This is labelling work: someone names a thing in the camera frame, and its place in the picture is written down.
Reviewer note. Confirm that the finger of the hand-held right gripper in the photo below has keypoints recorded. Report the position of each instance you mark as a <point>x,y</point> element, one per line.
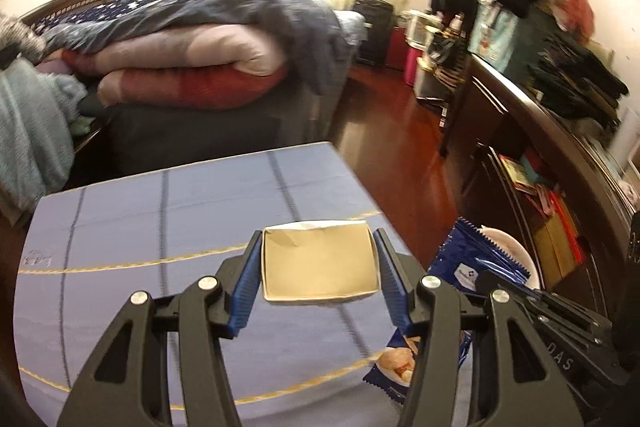
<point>505,284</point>

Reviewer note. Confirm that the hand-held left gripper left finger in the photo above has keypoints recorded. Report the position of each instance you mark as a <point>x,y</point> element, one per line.
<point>247,287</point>

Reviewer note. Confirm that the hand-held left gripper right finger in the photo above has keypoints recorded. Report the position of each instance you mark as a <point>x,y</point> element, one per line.
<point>395,287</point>

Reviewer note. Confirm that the white plate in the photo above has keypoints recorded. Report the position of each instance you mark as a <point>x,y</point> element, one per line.
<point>520,252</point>

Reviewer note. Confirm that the blue packet with white logo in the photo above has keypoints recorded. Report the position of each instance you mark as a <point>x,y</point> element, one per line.
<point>465,257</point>

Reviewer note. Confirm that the small paper box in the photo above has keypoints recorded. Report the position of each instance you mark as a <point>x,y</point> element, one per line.
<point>320,262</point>

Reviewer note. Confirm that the stack of colourful books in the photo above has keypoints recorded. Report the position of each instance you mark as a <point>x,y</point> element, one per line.
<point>550,227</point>

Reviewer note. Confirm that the blue packet with food picture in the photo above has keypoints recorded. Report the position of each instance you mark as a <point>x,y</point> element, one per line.
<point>395,362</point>

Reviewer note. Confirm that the blue checked tablecloth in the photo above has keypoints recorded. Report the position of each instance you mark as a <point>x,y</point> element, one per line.
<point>150,217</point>

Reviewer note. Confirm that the dark wooden desk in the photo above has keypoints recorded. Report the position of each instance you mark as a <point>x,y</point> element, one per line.
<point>550,142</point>

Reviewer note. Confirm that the bed with dark grey cover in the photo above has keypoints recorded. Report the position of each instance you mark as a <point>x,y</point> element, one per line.
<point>200,132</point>

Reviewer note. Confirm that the pile of black clothes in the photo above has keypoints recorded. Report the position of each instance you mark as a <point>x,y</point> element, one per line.
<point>575,77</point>

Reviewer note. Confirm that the pink storage box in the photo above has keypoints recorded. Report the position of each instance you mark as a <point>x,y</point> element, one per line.
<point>414,64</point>

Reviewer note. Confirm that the pink and red folded quilt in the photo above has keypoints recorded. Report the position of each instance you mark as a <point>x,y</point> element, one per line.
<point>190,57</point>

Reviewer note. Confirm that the teal bag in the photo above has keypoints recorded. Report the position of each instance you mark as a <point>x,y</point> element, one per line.
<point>492,32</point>

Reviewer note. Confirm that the black suitcase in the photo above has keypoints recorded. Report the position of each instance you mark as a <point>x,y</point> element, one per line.
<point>372,32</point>

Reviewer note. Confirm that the clear plastic container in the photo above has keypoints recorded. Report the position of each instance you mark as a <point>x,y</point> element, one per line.
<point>422,27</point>

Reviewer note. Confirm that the light teal blanket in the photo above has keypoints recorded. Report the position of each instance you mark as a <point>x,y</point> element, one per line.
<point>35,132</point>

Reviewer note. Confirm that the fur-trimmed garment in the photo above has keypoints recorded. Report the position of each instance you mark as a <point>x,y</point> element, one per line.
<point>20,39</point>

